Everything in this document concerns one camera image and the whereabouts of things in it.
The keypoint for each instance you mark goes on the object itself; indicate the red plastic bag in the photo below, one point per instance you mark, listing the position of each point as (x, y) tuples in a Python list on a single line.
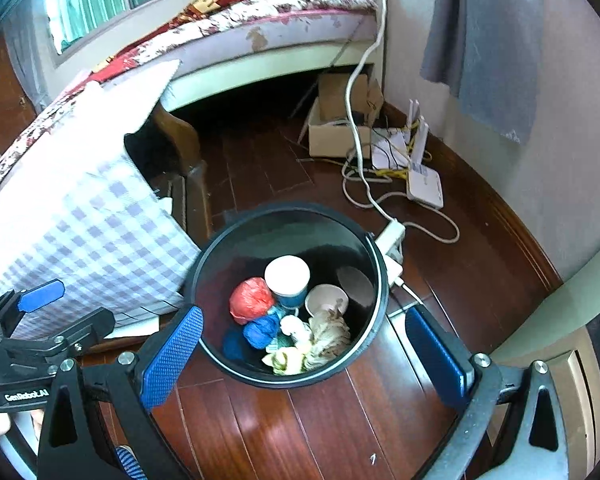
[(250, 300)]

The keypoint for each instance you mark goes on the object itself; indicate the floral bedspread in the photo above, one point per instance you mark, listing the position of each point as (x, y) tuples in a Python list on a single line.
[(260, 15)]

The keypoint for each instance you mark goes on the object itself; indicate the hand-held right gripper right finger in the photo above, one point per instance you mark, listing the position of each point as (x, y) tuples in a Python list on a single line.
[(440, 360)]

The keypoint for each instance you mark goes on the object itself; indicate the small beige paper cup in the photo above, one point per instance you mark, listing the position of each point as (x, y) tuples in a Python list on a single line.
[(322, 300)]

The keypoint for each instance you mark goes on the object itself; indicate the yellow green paper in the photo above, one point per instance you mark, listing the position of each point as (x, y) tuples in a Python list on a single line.
[(285, 360)]

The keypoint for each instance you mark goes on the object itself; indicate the cardboard box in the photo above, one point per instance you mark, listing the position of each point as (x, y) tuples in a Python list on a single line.
[(330, 137)]

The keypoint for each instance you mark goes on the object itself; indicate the pale mattress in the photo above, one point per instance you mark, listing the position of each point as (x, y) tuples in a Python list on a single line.
[(300, 30)]

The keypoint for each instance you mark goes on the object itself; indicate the white power strip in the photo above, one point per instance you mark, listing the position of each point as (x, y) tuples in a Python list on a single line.
[(391, 234)]

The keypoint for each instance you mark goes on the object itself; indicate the black round trash bin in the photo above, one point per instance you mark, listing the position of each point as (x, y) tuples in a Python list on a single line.
[(305, 232)]

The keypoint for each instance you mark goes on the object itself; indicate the wooden table frame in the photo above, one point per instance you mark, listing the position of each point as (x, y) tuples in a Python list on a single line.
[(180, 135)]

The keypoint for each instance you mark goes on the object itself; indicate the white tissue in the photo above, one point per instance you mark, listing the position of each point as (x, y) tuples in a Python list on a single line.
[(295, 327)]

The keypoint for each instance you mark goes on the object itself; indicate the cream bed frame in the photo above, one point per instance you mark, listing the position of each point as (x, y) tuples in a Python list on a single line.
[(260, 67)]

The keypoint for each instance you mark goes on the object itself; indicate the white router with antennas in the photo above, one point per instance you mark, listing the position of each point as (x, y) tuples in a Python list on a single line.
[(387, 152)]

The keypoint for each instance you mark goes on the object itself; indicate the grey hanging cloth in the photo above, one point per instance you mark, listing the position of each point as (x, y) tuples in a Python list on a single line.
[(485, 35)]

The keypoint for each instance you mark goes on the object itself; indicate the cream door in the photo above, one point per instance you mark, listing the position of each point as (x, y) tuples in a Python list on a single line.
[(555, 310)]

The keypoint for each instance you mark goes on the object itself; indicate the checked tablecloth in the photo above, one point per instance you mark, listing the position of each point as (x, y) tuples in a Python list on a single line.
[(90, 220)]

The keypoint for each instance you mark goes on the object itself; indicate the blue white paper cup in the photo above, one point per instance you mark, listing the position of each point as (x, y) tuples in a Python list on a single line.
[(287, 275)]

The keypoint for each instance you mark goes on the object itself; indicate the blue plastic bag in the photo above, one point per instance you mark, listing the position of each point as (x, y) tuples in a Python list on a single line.
[(260, 332)]

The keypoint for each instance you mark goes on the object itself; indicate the brown wooden door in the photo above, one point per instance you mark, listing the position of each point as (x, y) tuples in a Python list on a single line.
[(0, 100)]

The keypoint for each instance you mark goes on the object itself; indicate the blue striped sock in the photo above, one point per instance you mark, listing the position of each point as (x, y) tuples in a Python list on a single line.
[(130, 462)]

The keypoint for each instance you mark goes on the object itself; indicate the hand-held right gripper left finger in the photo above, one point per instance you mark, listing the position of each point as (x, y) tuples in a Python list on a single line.
[(172, 360)]

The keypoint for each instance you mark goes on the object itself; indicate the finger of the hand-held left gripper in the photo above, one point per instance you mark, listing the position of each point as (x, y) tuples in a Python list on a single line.
[(90, 330), (40, 296)]

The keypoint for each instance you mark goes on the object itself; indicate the white modem box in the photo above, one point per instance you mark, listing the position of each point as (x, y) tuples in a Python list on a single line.
[(425, 187)]

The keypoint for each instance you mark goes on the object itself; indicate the crumpled paper tissue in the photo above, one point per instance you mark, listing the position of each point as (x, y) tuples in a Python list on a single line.
[(330, 335)]

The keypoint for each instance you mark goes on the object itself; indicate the white charger plug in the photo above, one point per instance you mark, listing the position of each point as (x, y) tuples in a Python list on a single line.
[(395, 270)]

